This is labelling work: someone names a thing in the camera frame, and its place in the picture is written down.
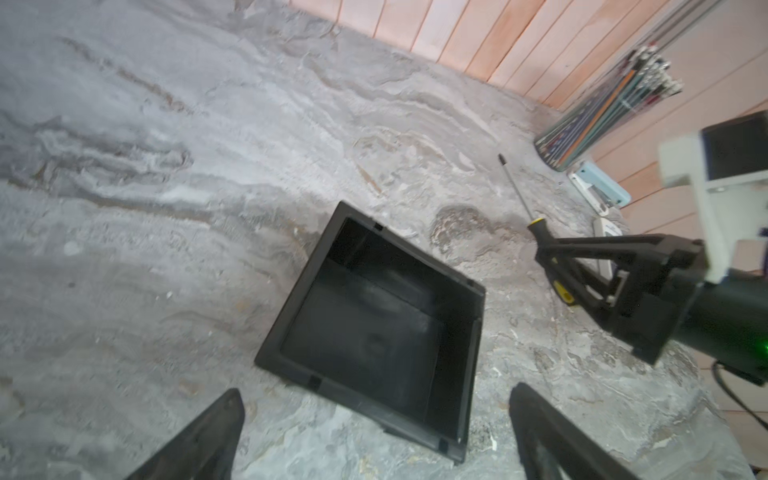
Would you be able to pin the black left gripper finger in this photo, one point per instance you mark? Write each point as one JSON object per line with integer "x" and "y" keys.
{"x": 205, "y": 448}

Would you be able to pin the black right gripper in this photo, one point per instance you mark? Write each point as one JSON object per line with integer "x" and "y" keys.
{"x": 664, "y": 274}

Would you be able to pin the yellow black screwdriver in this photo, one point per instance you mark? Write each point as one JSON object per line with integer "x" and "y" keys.
{"x": 521, "y": 195}

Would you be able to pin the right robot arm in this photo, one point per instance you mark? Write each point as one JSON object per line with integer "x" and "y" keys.
{"x": 727, "y": 321}

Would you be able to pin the black plastic bin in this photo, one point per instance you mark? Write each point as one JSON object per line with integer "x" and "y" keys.
{"x": 382, "y": 328}

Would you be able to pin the white small device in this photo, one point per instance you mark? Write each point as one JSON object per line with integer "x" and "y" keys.
{"x": 606, "y": 228}

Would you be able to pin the metal cup of pens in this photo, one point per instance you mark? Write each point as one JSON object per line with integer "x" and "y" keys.
{"x": 637, "y": 83}

